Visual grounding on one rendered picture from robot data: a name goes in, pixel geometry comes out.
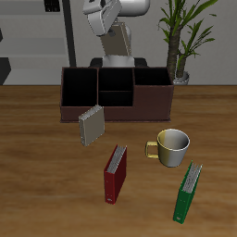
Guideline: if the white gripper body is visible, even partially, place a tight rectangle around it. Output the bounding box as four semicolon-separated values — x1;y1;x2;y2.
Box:
87;0;123;37

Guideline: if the dark brown desk caddy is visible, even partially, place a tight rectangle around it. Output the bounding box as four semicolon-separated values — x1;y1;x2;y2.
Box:
58;66;176;124

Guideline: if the beige book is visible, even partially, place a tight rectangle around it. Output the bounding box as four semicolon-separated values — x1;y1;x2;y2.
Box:
78;104;106;148

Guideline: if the red book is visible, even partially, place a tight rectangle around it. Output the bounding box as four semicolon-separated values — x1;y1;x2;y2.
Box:
103;143;129;206

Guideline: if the green book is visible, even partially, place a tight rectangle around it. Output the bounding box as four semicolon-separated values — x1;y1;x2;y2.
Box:
172;159;204;225

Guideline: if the black box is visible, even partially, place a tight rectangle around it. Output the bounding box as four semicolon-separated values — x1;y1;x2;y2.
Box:
44;0;61;13

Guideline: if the green pot plant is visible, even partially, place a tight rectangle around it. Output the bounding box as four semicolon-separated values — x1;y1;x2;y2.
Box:
157;0;218;86

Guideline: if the dark grey block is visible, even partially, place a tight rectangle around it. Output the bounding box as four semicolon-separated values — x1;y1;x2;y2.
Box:
0;56;12;86

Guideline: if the yellow and white mug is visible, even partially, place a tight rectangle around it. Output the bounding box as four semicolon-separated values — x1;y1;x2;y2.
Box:
144;128;192;168

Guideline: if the black upright post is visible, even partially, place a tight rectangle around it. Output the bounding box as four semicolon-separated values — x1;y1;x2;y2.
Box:
62;0;77;68

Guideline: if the flat black base plate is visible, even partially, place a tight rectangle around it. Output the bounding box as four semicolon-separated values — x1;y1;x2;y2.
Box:
89;56;149;69

